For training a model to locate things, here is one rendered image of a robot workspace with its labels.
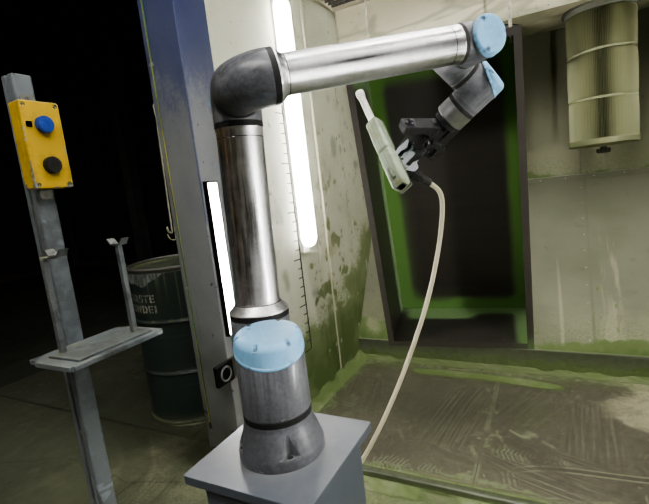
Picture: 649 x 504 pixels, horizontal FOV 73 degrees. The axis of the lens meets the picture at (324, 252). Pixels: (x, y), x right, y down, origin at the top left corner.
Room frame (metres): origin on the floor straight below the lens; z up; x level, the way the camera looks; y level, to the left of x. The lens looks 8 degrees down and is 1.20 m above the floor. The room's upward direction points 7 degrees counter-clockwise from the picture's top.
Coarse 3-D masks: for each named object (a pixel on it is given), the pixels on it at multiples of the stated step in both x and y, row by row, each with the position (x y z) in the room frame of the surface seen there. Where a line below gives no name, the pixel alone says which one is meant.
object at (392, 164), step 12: (360, 96) 1.58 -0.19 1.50; (372, 120) 1.45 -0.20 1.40; (372, 132) 1.43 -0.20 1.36; (384, 132) 1.41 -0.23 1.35; (384, 144) 1.36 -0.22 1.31; (384, 156) 1.34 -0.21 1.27; (396, 156) 1.33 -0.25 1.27; (384, 168) 1.32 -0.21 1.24; (396, 168) 1.28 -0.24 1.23; (396, 180) 1.26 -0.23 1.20; (408, 180) 1.26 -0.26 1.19; (420, 180) 1.41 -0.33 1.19
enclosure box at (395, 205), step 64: (512, 64) 1.80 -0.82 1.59; (512, 128) 1.85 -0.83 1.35; (384, 192) 2.09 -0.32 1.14; (448, 192) 2.01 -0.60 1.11; (512, 192) 1.91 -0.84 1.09; (384, 256) 1.98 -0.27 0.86; (448, 256) 2.08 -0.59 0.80; (512, 256) 1.97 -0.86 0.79; (448, 320) 2.02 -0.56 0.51; (512, 320) 1.91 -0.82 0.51
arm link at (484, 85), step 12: (480, 72) 1.19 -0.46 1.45; (492, 72) 1.18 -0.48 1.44; (468, 84) 1.19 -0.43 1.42; (480, 84) 1.19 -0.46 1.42; (492, 84) 1.18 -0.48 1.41; (456, 96) 1.23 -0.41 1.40; (468, 96) 1.21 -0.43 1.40; (480, 96) 1.20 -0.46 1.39; (492, 96) 1.20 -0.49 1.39; (468, 108) 1.22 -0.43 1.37; (480, 108) 1.23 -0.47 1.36
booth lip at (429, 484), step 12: (372, 468) 1.65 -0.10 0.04; (396, 480) 1.58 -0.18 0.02; (408, 480) 1.56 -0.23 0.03; (420, 480) 1.55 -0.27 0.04; (432, 480) 1.54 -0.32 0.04; (444, 492) 1.50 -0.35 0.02; (456, 492) 1.47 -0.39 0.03; (468, 492) 1.46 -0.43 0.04; (480, 492) 1.44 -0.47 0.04; (492, 492) 1.44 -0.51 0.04
